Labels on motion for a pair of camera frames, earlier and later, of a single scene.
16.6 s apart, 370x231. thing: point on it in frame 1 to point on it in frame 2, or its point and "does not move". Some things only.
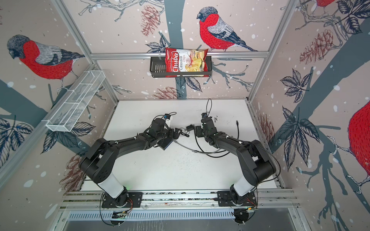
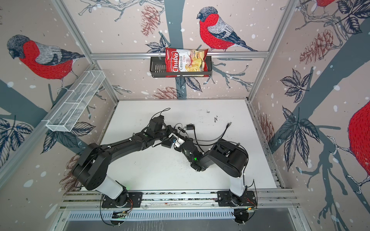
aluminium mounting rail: (83, 200) does not move
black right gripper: (198, 129) to (186, 141)
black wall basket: (158, 69) does not move
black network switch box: (165, 143) does not move
